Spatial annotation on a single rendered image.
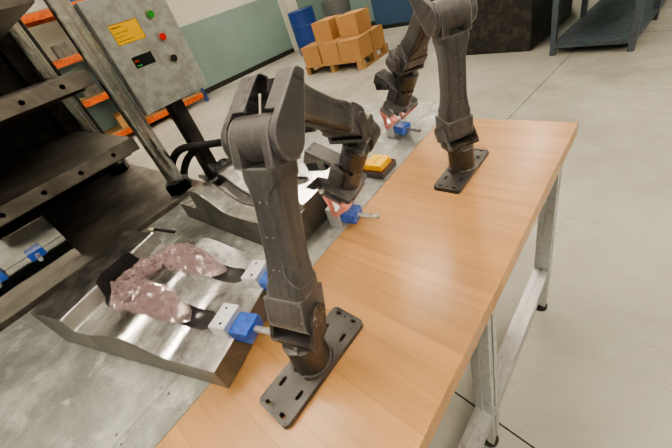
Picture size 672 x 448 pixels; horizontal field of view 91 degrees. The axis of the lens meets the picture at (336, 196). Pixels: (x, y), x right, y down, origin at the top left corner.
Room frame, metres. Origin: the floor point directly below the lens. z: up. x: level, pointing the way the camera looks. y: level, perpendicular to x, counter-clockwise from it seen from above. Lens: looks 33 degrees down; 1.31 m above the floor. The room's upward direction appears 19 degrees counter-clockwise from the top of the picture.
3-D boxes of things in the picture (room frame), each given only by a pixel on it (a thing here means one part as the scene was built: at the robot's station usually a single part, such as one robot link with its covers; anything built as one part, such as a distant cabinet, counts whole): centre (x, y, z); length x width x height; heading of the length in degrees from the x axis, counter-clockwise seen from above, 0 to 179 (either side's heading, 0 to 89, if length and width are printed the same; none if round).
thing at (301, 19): (8.17, -0.60, 0.44); 0.59 x 0.59 x 0.88
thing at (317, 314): (0.34, 0.12, 0.90); 0.09 x 0.06 x 0.06; 56
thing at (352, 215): (0.65, -0.03, 0.83); 0.13 x 0.05 x 0.05; 52
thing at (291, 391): (0.33, 0.13, 0.84); 0.20 x 0.07 x 0.08; 129
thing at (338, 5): (7.81, -1.32, 0.44); 0.59 x 0.59 x 0.88
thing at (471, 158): (0.71, -0.34, 0.84); 0.20 x 0.07 x 0.08; 129
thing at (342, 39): (5.87, -0.94, 0.37); 1.20 x 0.82 x 0.74; 42
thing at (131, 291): (0.58, 0.42, 0.90); 0.26 x 0.18 x 0.08; 59
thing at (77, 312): (0.57, 0.43, 0.85); 0.50 x 0.26 x 0.11; 59
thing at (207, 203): (0.88, 0.22, 0.87); 0.50 x 0.26 x 0.14; 42
